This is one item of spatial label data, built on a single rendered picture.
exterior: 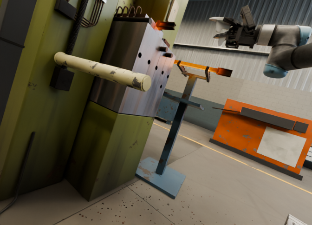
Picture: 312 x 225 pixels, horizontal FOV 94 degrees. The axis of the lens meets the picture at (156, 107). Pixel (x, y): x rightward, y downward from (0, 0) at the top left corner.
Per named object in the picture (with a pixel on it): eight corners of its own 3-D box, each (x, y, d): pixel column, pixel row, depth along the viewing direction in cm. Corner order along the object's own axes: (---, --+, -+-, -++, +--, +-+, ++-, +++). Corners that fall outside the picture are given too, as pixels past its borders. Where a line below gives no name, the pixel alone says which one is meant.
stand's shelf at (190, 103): (203, 110, 134) (204, 109, 133) (199, 107, 96) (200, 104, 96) (173, 101, 145) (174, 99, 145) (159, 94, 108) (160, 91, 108)
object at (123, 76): (149, 95, 41) (155, 77, 41) (138, 91, 37) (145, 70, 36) (65, 67, 62) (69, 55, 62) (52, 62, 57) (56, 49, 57)
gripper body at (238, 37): (223, 39, 63) (255, 42, 57) (230, 19, 62) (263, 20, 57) (224, 47, 70) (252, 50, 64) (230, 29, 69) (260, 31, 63)
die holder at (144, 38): (155, 117, 103) (176, 56, 101) (118, 113, 70) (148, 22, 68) (103, 95, 130) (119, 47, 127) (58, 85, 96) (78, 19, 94)
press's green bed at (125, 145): (133, 178, 106) (154, 117, 103) (88, 202, 72) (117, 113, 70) (87, 145, 132) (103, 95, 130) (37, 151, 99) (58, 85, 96)
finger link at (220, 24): (208, 26, 60) (228, 35, 61) (213, 12, 60) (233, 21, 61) (205, 29, 63) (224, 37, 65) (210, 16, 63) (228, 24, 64)
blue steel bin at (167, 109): (176, 124, 522) (183, 105, 518) (169, 124, 448) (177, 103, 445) (147, 113, 570) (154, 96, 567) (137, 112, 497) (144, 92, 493)
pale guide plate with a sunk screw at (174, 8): (172, 27, 118) (179, 6, 117) (167, 20, 110) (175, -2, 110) (170, 27, 119) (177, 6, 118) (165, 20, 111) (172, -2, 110)
